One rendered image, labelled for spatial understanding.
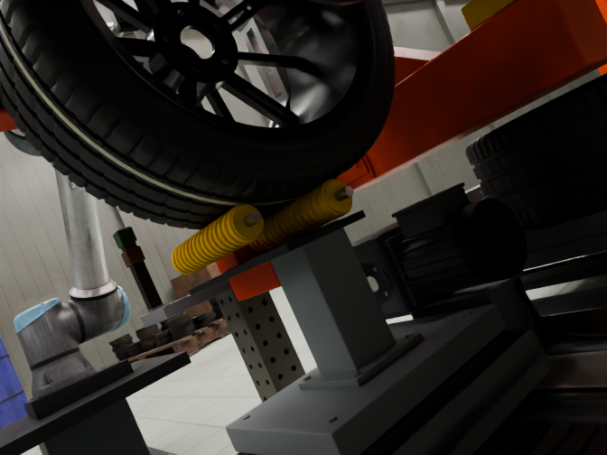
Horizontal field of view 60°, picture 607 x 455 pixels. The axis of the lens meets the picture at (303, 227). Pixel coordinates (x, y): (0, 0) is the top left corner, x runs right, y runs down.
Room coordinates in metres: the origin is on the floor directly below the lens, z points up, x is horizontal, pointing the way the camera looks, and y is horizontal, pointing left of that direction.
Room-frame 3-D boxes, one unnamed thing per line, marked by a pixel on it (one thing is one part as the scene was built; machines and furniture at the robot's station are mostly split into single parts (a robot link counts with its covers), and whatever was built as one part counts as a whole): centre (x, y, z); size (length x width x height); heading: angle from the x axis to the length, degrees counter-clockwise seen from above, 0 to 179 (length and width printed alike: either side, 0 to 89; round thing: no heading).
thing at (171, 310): (1.39, 0.25, 0.44); 0.43 x 0.17 x 0.03; 128
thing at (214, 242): (0.86, 0.14, 0.51); 0.29 x 0.06 x 0.06; 38
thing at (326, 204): (0.88, 0.01, 0.49); 0.29 x 0.06 x 0.06; 38
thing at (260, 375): (1.41, 0.22, 0.21); 0.10 x 0.10 x 0.42; 38
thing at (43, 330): (1.69, 0.89, 0.54); 0.17 x 0.15 x 0.18; 135
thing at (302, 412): (0.88, 0.01, 0.32); 0.40 x 0.30 x 0.28; 128
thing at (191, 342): (4.94, 1.50, 0.23); 1.30 x 0.90 x 0.47; 51
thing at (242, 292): (0.99, 0.09, 0.48); 0.16 x 0.12 x 0.17; 38
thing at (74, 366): (1.68, 0.90, 0.40); 0.19 x 0.19 x 0.10
